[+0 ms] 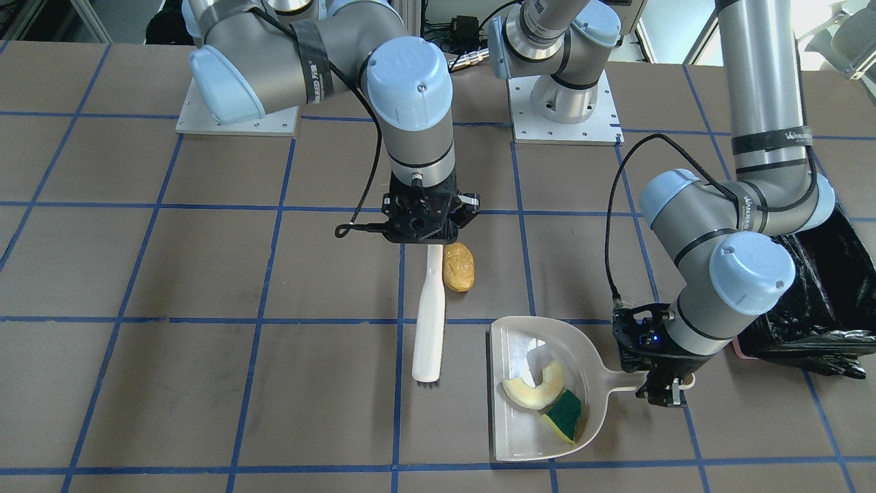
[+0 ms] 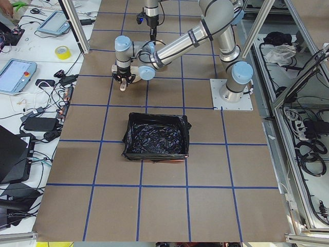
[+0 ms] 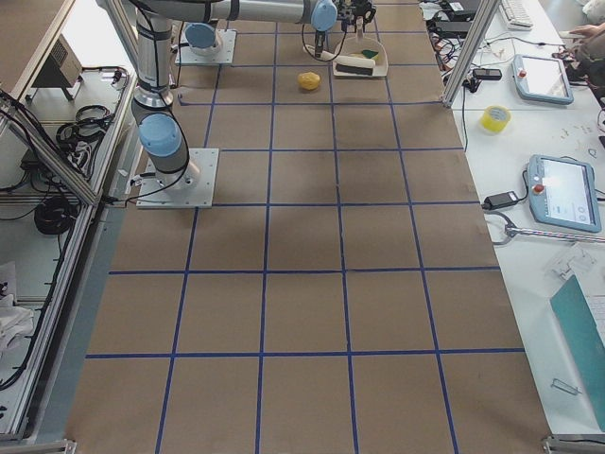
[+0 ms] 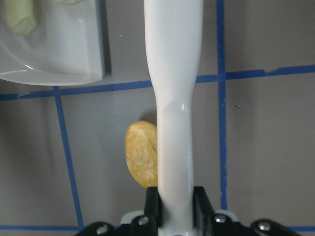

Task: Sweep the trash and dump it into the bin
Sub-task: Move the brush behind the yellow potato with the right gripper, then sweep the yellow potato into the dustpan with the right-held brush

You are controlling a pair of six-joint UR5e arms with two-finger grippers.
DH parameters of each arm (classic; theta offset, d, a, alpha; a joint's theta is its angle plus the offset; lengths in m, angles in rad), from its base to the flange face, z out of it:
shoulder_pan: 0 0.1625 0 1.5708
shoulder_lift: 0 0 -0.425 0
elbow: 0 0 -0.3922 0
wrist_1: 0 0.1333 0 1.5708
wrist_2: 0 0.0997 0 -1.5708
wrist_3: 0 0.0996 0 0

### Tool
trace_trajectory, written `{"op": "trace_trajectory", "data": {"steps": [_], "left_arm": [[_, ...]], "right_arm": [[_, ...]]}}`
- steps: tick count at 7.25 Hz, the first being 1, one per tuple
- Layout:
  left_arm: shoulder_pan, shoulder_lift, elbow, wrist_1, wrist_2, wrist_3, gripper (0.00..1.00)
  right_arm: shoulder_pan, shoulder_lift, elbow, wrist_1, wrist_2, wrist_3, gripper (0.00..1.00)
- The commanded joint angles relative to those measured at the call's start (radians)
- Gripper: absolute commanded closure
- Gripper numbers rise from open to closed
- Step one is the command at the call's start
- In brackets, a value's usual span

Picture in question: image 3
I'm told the teach pendant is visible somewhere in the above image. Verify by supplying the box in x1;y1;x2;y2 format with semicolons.
511;54;574;105
527;154;602;233

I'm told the teal folder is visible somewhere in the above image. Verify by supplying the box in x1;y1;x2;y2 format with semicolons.
550;275;604;430

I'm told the yellow potato-like lump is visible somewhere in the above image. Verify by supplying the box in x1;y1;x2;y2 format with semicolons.
297;72;321;92

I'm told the green yellow sponge piece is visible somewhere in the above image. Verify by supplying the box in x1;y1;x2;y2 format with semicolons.
360;49;379;60

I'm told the black power adapter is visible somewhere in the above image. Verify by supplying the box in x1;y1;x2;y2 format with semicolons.
481;191;521;211

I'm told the near teach pendant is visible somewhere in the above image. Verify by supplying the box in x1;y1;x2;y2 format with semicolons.
527;154;602;233

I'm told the white plastic dustpan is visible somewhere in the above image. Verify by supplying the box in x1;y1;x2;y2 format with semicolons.
332;19;389;79

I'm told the aluminium frame post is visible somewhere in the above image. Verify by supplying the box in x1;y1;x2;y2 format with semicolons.
441;0;499;108

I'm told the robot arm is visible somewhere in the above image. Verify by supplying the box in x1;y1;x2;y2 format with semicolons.
130;1;339;188
184;1;376;59

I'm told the white hand brush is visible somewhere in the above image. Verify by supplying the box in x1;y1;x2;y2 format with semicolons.
303;44;376;77

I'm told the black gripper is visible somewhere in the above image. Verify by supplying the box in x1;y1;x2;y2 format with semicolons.
313;29;327;55
337;0;376;22

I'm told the far teach pendant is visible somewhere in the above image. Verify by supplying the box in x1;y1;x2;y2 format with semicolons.
511;54;574;105

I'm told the yellow tape roll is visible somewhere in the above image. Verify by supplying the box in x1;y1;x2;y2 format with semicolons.
479;105;511;134

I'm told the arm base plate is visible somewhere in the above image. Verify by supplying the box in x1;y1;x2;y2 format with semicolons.
136;148;219;209
175;29;237;66

